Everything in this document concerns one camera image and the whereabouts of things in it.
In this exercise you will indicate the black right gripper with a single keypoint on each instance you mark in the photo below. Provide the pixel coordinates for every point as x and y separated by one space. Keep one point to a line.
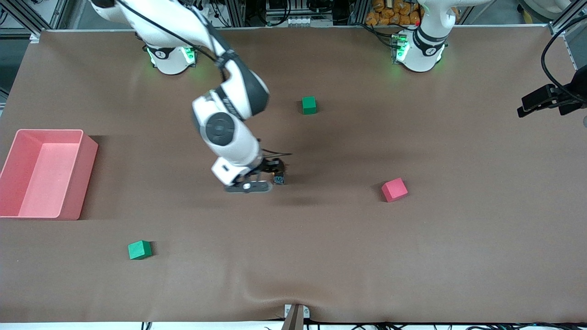
272 166

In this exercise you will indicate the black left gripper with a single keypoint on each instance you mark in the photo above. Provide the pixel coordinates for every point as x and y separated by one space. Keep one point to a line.
563 97

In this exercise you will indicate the orange-capped black push button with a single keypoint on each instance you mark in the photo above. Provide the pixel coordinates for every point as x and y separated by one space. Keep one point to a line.
279 179

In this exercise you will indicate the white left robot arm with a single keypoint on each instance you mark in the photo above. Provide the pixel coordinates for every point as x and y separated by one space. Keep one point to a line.
422 57

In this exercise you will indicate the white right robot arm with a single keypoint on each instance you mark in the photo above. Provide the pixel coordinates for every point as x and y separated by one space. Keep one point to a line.
229 133

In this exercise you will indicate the brown table cloth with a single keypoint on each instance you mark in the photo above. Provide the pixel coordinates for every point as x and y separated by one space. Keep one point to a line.
293 238

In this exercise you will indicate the green foam cube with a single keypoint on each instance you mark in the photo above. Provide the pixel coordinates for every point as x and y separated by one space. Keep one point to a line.
139 250
309 105

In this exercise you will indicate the white rounded machine housing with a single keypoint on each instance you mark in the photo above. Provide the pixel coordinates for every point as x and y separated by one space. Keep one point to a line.
545 3

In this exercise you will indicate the pink foam cube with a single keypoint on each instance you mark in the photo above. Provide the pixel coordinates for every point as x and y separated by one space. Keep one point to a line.
394 189

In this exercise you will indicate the pile of orange items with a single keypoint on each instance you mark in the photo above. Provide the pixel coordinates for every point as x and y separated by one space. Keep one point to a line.
390 18

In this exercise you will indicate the pink plastic bin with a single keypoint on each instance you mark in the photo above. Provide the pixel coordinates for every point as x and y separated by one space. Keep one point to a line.
46 183

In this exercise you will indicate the aluminium table edge rail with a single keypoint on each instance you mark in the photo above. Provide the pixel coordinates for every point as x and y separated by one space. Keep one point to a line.
570 48

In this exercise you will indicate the aluminium frame corner profile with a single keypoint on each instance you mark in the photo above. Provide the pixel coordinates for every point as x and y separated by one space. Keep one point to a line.
566 20

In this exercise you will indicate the grey metal mount bracket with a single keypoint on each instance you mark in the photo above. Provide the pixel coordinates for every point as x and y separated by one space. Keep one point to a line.
297 321

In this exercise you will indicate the aluminium frame post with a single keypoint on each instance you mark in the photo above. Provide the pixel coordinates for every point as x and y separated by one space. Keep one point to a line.
358 11
236 13

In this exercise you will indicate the aluminium frame diagonal profile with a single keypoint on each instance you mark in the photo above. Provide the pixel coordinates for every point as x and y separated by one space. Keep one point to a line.
23 18

